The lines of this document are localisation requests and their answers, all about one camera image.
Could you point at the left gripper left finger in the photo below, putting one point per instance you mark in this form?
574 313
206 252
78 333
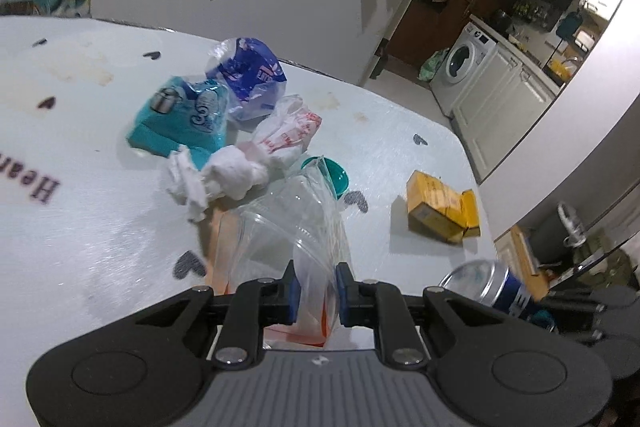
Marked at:
255 305

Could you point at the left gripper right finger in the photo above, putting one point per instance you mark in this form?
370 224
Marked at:
382 308

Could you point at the clear plastic zip bag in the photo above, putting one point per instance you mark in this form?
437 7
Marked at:
298 219

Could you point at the yellow cardboard box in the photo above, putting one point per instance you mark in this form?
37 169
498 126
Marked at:
449 215

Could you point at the blue white plastic wrapper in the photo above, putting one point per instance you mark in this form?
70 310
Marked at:
252 74

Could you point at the tan cardboard piece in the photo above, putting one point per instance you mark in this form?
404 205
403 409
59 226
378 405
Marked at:
225 228

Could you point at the silver blue can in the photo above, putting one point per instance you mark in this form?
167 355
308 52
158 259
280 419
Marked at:
492 284

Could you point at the teal plastic cap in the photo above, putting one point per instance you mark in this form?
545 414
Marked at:
333 172

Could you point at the crumpled white tissue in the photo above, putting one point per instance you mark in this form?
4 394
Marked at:
230 172

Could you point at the wooden low cabinet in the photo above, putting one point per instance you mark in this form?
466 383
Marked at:
513 250

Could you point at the white red plastic bag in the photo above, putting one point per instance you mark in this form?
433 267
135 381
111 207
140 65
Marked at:
280 139

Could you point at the teal tissue pack wrapper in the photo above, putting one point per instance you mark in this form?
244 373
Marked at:
189 111

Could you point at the green plastic bag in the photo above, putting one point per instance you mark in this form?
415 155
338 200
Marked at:
429 68

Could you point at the white kitchen cabinets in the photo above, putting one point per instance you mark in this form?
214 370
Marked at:
503 103

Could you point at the white washing machine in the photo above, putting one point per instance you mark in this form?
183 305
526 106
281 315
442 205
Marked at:
462 63

